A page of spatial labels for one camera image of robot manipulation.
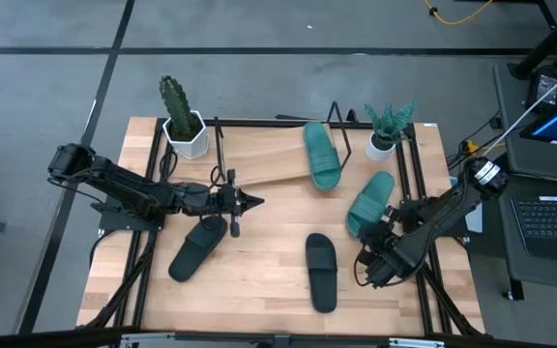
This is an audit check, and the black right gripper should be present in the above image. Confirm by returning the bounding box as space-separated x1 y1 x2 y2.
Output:
355 206 410 291

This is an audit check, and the wooden shelf with black frame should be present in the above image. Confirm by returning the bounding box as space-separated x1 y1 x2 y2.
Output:
210 100 361 190

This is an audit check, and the black power adapter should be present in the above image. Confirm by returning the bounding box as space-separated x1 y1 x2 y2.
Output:
524 66 557 111

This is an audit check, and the green rubber slide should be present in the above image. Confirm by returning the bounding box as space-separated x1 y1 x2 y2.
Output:
344 170 396 240
302 120 343 191

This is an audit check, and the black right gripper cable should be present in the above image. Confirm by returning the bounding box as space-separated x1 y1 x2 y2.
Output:
353 254 374 288

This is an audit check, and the green cactus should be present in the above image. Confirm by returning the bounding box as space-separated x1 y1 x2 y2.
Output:
159 74 198 139

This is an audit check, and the white round plant pot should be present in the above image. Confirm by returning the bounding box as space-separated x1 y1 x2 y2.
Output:
364 130 398 163

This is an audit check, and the black stand leg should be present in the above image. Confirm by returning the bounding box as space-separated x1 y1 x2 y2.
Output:
507 0 557 81

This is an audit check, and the silver camera mount bar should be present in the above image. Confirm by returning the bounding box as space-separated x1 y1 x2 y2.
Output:
117 331 448 348

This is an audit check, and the yellow cable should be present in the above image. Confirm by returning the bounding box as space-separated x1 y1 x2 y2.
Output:
422 0 495 26

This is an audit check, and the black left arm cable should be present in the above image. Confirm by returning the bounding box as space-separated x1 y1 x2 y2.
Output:
159 141 180 184

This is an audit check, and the black laptop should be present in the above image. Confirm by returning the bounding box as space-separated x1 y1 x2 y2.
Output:
509 194 557 266

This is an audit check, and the white rod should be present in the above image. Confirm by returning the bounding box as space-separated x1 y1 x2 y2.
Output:
481 56 557 159

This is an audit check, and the white hexagonal plant pot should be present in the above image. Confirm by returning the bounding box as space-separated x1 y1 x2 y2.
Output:
161 109 211 161

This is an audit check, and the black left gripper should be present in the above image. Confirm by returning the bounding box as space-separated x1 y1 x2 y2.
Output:
199 167 266 239

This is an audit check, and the black table frame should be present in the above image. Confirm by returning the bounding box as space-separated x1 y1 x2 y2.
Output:
75 115 488 339

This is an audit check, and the black rubber slide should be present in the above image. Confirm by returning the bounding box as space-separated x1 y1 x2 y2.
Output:
167 215 229 284
305 232 339 314

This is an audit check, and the green leafy plant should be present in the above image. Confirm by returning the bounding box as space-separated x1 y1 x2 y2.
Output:
363 100 418 146

